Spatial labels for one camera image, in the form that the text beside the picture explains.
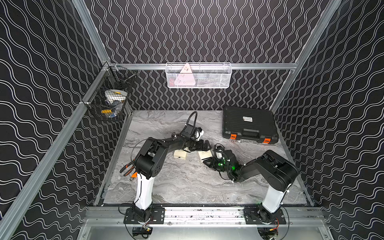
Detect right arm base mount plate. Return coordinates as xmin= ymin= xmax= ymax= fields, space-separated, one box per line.
xmin=243 ymin=206 xmax=287 ymax=225

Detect pink triangular card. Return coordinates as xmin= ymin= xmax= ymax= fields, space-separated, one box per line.
xmin=174 ymin=63 xmax=196 ymax=88

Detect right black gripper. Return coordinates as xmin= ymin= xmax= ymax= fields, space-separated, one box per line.
xmin=202 ymin=156 xmax=231 ymax=174

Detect orange handled adjustable wrench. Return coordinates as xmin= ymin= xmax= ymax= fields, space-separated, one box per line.
xmin=130 ymin=172 xmax=138 ymax=181

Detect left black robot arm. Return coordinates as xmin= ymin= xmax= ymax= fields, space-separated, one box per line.
xmin=134 ymin=133 xmax=212 ymax=211

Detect cream drawer jewelry box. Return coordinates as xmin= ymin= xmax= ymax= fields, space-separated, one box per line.
xmin=174 ymin=150 xmax=188 ymax=160

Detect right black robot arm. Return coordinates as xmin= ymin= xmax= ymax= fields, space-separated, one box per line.
xmin=203 ymin=150 xmax=299 ymax=215

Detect black plastic tool case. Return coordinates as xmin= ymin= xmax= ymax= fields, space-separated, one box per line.
xmin=222 ymin=106 xmax=279 ymax=145

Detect white wire wall basket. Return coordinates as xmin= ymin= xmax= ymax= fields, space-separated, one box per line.
xmin=165 ymin=62 xmax=233 ymax=89

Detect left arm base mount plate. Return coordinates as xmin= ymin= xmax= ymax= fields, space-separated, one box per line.
xmin=124 ymin=207 xmax=165 ymax=225

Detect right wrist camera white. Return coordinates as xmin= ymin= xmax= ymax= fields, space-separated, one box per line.
xmin=214 ymin=150 xmax=223 ymax=160

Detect black wire corner basket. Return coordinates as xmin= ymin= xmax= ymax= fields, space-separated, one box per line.
xmin=86 ymin=66 xmax=138 ymax=122

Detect orange black pliers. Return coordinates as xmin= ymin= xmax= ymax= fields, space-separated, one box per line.
xmin=120 ymin=161 xmax=135 ymax=177

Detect aluminium front rail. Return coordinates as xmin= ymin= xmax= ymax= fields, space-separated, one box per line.
xmin=85 ymin=207 xmax=325 ymax=227

